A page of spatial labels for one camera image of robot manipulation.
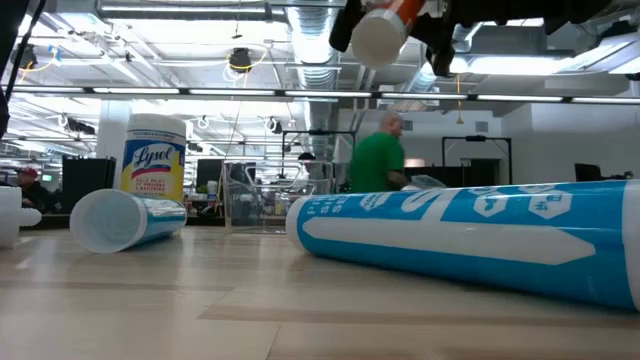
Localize black metal frame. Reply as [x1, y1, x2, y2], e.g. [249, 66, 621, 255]
[441, 135, 513, 186]

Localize blue silicone sealant tube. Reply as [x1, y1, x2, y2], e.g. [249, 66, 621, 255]
[0, 186, 43, 250]
[69, 188, 188, 254]
[285, 179, 640, 312]

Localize person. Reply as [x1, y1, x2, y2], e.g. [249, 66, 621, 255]
[348, 111, 407, 194]
[14, 166, 57, 215]

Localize black ceiling device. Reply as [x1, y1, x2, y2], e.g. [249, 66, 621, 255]
[228, 47, 253, 74]

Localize silver ventilation duct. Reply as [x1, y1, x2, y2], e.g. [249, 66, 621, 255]
[285, 4, 346, 161]

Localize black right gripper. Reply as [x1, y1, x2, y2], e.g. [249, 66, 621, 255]
[328, 0, 546, 79]

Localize clear plastic bin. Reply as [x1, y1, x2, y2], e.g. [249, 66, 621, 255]
[221, 160, 335, 235]

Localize black cabinet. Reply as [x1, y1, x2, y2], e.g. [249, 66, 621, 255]
[61, 156, 118, 215]

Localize overhead light bar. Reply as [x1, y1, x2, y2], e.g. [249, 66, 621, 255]
[0, 85, 640, 105]

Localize black monitor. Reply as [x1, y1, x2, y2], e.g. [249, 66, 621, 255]
[195, 158, 225, 189]
[573, 162, 604, 183]

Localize orange sealant tube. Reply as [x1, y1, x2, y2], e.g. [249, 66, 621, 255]
[349, 0, 427, 69]

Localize Lysol wipes canister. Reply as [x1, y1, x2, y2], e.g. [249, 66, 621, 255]
[120, 113, 188, 202]

